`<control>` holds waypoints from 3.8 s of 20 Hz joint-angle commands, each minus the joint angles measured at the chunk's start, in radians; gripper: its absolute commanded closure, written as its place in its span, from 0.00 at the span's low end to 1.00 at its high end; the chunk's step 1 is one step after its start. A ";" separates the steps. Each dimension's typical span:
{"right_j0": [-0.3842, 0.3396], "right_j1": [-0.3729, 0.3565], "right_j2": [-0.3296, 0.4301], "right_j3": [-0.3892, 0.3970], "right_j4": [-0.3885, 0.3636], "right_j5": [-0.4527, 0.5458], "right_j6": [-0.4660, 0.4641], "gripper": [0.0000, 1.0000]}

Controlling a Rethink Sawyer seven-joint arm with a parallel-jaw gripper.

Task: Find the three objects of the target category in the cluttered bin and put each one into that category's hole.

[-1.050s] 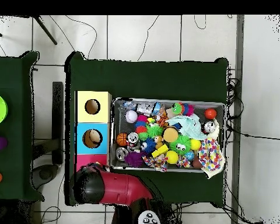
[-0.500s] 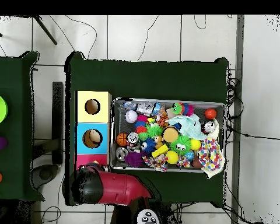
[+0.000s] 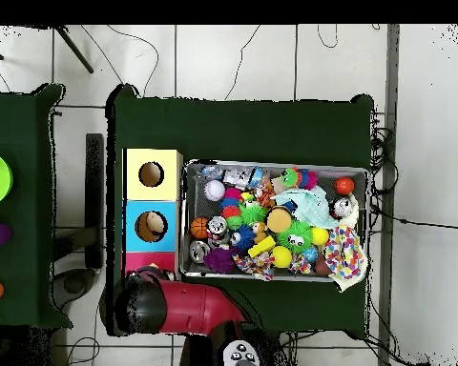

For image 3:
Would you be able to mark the shallow clear mesh bin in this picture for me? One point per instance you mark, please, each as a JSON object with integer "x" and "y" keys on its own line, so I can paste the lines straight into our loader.
{"x": 326, "y": 173}

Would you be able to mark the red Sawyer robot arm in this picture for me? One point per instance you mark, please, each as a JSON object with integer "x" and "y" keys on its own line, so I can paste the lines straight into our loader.
{"x": 198, "y": 309}

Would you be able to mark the dark green tablecloth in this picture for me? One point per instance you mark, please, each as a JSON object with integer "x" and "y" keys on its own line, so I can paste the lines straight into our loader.
{"x": 19, "y": 126}
{"x": 244, "y": 129}

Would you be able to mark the crushed red soda can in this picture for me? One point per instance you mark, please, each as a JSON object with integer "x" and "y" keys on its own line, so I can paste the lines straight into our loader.
{"x": 217, "y": 225}

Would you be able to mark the black tripod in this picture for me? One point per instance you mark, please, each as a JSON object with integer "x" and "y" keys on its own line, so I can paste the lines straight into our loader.
{"x": 74, "y": 49}

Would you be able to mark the colourful dotted cloth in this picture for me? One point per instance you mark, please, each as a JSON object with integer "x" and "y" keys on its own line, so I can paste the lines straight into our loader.
{"x": 345, "y": 255}

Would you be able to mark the wooden box with three holes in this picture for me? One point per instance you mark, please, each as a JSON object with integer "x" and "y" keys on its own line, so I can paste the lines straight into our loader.
{"x": 152, "y": 156}

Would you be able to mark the orange ball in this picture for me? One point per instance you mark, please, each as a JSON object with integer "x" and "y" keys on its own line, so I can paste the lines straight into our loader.
{"x": 344, "y": 185}

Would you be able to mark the mint green cloth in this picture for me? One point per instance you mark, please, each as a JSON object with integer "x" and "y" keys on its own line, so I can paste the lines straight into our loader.
{"x": 309, "y": 206}

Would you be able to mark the black soda can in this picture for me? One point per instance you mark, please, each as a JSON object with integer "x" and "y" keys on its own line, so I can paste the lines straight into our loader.
{"x": 342, "y": 207}

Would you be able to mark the toy hamburger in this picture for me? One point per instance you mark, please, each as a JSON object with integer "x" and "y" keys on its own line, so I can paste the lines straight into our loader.
{"x": 279, "y": 219}

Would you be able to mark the crushed clear plastic bottle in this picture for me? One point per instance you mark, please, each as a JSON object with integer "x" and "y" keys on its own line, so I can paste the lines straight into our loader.
{"x": 236, "y": 176}

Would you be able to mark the rainbow fuzzy caterpillar toy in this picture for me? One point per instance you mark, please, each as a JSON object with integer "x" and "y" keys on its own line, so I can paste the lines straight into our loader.
{"x": 299, "y": 177}

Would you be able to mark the white dimpled ball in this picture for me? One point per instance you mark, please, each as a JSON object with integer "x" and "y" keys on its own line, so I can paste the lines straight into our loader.
{"x": 214, "y": 190}

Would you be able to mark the small toy basketball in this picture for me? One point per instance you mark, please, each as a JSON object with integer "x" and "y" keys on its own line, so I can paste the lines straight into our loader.
{"x": 199, "y": 227}

